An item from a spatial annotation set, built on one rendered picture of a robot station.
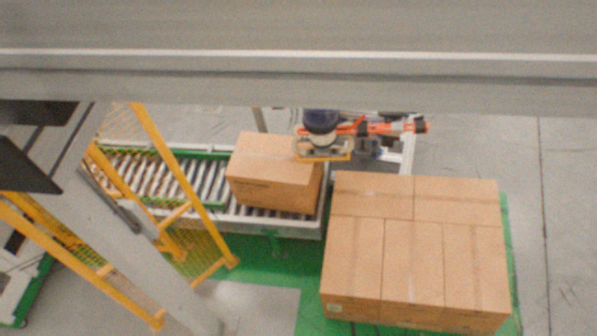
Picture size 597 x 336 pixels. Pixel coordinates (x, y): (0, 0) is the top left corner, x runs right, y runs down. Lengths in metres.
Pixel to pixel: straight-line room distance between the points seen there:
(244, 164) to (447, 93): 2.79
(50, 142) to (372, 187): 2.93
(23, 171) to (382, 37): 0.39
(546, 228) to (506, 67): 3.77
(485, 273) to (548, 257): 0.93
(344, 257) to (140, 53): 2.79
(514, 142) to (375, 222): 1.84
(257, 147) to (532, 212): 2.35
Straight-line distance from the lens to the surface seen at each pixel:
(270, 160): 3.03
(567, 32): 0.29
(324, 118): 2.50
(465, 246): 3.15
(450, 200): 3.31
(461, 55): 0.28
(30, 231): 2.47
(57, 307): 4.29
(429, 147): 4.27
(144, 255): 2.30
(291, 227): 3.15
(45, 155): 0.52
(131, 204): 2.07
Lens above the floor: 3.32
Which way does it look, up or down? 54 degrees down
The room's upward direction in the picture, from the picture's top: 11 degrees counter-clockwise
